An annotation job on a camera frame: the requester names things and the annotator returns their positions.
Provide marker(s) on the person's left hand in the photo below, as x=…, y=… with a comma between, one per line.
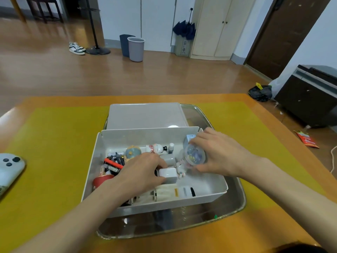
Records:
x=137, y=173

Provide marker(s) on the person's right hand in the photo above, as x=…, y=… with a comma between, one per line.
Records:
x=226, y=158

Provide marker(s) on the red marker pen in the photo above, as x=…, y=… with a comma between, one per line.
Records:
x=113, y=163

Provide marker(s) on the bundle of black pens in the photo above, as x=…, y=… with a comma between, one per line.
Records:
x=117, y=156

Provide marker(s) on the white charger cube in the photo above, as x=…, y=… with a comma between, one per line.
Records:
x=168, y=175

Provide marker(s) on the clear round clip container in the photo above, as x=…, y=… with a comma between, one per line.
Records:
x=194, y=155

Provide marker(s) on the white figurine black hat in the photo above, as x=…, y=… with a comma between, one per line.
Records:
x=156, y=148

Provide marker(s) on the white mini fan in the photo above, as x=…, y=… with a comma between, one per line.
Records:
x=168, y=159

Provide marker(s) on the red cylindrical can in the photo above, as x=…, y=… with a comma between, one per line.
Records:
x=101, y=181

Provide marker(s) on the white storage box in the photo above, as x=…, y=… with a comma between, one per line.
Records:
x=115, y=139

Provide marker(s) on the light blue small box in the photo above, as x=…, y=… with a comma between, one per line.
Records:
x=191, y=138

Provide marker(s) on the small white-capped bottle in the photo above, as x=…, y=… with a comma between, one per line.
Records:
x=171, y=148

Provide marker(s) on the white bunny figurine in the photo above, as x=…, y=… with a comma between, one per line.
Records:
x=181, y=168

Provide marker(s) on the white tube black cap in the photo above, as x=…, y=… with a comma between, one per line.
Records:
x=185, y=191

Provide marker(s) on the white box lid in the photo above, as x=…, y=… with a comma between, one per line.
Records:
x=144, y=115

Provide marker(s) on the person's left forearm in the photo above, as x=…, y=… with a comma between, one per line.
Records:
x=65, y=223

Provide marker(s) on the person's right forearm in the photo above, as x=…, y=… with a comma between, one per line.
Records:
x=289, y=192

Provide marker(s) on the person's black trousers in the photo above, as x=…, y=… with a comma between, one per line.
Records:
x=300, y=249

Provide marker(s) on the stainless steel tray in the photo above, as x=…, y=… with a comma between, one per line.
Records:
x=231, y=205

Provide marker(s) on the black garbage bag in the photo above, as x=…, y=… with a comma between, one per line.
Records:
x=260, y=93

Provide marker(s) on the yellow table mat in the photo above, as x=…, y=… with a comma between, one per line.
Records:
x=52, y=142

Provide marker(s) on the black low cabinet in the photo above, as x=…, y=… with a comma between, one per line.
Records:
x=302, y=102

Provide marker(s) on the gray metal safe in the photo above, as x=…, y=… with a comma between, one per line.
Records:
x=182, y=47

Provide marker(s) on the gray trash bin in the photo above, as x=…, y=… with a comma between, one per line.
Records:
x=136, y=50

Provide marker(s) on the white handheld controller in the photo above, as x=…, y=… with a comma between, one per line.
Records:
x=10, y=171

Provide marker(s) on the dark blue trash bin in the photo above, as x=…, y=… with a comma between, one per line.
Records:
x=123, y=46

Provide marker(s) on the black coat stand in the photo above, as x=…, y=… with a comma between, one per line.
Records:
x=98, y=51

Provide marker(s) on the cream two-door cabinet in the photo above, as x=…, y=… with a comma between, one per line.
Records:
x=210, y=26

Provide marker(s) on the navy folded umbrella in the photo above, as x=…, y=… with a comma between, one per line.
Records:
x=184, y=30

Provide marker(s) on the white sneaker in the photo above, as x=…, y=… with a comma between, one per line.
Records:
x=77, y=51
x=75, y=44

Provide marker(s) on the dark brown door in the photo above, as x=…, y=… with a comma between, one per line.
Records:
x=284, y=34

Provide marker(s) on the white built-in wardrobe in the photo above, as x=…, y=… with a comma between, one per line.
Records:
x=118, y=18

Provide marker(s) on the wooden side table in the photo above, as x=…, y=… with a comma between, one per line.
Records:
x=18, y=10

